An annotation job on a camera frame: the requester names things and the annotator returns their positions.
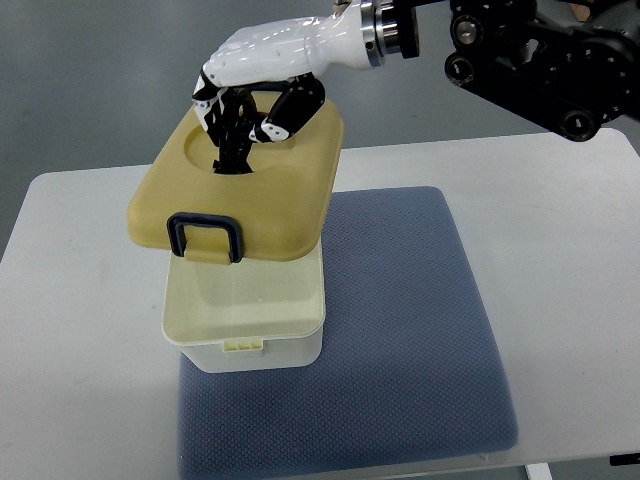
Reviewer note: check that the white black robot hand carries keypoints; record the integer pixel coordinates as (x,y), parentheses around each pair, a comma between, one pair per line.
(358,35)

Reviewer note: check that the yellow storage box lid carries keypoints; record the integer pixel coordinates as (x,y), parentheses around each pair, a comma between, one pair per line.
(274,212)

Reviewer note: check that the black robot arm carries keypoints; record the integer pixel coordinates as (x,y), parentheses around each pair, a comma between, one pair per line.
(570,80)

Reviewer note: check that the white storage box body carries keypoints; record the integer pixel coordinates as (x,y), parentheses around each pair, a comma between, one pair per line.
(251,315)

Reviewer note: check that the wooden box corner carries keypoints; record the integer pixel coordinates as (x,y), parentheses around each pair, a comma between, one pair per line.
(583,10)

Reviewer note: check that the blue grey fabric mat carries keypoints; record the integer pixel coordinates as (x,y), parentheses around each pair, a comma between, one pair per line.
(409,369)

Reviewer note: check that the white table leg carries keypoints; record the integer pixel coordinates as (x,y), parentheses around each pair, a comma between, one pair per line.
(538,471)

